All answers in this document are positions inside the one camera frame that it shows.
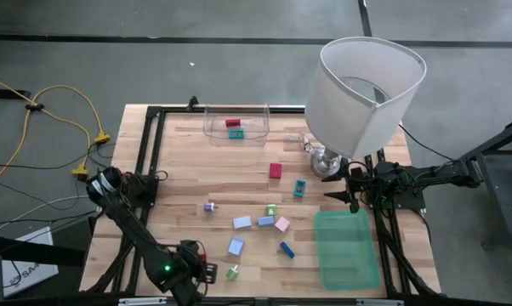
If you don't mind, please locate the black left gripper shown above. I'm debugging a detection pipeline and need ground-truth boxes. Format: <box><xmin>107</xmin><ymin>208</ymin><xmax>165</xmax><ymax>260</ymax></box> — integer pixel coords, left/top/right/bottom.
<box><xmin>175</xmin><ymin>240</ymin><xmax>219</xmax><ymax>285</ymax></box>

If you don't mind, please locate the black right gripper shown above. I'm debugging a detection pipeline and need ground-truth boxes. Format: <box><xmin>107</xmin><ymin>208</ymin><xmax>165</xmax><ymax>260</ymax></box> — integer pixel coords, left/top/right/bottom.
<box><xmin>321</xmin><ymin>157</ymin><xmax>376</xmax><ymax>213</ymax></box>

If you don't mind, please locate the light blue wall charger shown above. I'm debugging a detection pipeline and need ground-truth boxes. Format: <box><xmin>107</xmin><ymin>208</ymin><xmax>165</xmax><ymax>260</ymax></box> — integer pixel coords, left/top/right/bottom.
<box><xmin>227</xmin><ymin>235</ymin><xmax>246</xmax><ymax>258</ymax></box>

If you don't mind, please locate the pink flat block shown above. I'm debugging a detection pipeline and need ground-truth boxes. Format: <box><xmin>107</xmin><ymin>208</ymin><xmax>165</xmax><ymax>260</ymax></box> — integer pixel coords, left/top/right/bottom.
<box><xmin>274</xmin><ymin>215</ymin><xmax>292</xmax><ymax>234</ymax></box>

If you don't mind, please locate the green translucent plastic bin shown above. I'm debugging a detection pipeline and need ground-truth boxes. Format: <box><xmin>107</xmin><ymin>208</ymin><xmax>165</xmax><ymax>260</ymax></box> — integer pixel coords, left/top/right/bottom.
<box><xmin>314</xmin><ymin>208</ymin><xmax>383</xmax><ymax>292</ymax></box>

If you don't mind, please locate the white lamp with shade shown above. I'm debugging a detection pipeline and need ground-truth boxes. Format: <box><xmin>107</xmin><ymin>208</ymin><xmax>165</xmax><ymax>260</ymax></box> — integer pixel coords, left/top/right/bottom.
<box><xmin>304</xmin><ymin>36</ymin><xmax>428</xmax><ymax>179</ymax></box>

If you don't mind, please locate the silver edge strip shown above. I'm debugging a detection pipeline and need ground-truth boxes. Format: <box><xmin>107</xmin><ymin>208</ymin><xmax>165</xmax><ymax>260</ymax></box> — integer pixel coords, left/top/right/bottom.
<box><xmin>207</xmin><ymin>104</ymin><xmax>307</xmax><ymax>110</ymax></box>

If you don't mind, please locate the clear plastic bin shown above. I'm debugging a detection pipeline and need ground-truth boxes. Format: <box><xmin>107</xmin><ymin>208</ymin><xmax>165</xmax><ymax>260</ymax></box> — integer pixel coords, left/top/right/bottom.
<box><xmin>202</xmin><ymin>100</ymin><xmax>272</xmax><ymax>149</ymax></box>

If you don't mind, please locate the black metal side table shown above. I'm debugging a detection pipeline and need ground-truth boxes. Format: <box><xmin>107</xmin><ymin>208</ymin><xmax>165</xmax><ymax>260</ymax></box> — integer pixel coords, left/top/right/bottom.
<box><xmin>452</xmin><ymin>116</ymin><xmax>512</xmax><ymax>247</ymax></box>

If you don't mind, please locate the white printed box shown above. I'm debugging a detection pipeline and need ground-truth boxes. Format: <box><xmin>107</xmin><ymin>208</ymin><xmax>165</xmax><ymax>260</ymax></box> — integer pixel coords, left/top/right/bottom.
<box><xmin>0</xmin><ymin>226</ymin><xmax>60</xmax><ymax>298</ymax></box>

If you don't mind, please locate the black beam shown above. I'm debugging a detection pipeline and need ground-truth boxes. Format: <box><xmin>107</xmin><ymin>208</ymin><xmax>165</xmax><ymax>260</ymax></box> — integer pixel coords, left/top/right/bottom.
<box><xmin>0</xmin><ymin>233</ymin><xmax>86</xmax><ymax>268</ymax></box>

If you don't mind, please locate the black floor bar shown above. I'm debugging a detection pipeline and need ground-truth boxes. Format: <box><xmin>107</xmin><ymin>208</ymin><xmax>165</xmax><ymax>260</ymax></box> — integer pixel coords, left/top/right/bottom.
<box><xmin>0</xmin><ymin>88</ymin><xmax>31</xmax><ymax>100</ymax></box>

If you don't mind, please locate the clear lamp cord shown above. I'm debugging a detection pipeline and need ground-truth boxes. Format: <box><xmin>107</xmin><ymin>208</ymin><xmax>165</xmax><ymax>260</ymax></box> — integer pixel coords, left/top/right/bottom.
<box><xmin>285</xmin><ymin>130</ymin><xmax>316</xmax><ymax>155</ymax></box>

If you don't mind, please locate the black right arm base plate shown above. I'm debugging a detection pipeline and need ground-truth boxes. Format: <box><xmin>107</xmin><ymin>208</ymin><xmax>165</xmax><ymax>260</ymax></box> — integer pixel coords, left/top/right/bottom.
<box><xmin>363</xmin><ymin>174</ymin><xmax>427</xmax><ymax>213</ymax></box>

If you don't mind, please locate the long silver bracket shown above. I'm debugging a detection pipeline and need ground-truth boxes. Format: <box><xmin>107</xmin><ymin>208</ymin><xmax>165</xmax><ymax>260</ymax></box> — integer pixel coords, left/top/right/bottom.
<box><xmin>117</xmin><ymin>297</ymin><xmax>168</xmax><ymax>306</ymax></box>
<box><xmin>356</xmin><ymin>298</ymin><xmax>405</xmax><ymax>306</ymax></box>

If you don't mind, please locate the black aluminium frame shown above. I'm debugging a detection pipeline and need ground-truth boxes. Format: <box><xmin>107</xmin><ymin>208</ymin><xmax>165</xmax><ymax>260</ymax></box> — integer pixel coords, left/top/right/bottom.
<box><xmin>85</xmin><ymin>104</ymin><xmax>442</xmax><ymax>306</ymax></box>

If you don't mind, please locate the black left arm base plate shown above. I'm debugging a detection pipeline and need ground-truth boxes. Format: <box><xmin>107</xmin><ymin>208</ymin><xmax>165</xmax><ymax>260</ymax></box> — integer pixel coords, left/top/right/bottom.
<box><xmin>123</xmin><ymin>173</ymin><xmax>160</xmax><ymax>209</ymax></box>

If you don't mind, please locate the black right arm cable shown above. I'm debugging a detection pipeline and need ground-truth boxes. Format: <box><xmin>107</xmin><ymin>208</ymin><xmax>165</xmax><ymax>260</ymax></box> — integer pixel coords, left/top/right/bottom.
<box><xmin>397</xmin><ymin>122</ymin><xmax>457</xmax><ymax>162</ymax></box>

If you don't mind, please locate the yellow extension cord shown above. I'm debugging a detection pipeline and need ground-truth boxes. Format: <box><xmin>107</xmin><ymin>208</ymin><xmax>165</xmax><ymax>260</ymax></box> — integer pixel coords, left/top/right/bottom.
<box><xmin>28</xmin><ymin>84</ymin><xmax>111</xmax><ymax>145</ymax></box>
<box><xmin>0</xmin><ymin>71</ymin><xmax>91</xmax><ymax>195</ymax></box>

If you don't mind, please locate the white floor cable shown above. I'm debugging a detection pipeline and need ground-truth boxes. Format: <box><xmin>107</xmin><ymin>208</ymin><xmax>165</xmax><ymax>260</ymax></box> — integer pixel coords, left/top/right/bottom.
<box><xmin>0</xmin><ymin>194</ymin><xmax>100</xmax><ymax>235</ymax></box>

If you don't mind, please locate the black floor cable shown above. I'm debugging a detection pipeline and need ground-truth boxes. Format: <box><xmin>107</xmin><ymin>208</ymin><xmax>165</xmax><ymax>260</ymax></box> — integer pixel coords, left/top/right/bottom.
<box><xmin>0</xmin><ymin>176</ymin><xmax>82</xmax><ymax>212</ymax></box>
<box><xmin>0</xmin><ymin>142</ymin><xmax>115</xmax><ymax>171</ymax></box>
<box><xmin>0</xmin><ymin>209</ymin><xmax>100</xmax><ymax>230</ymax></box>

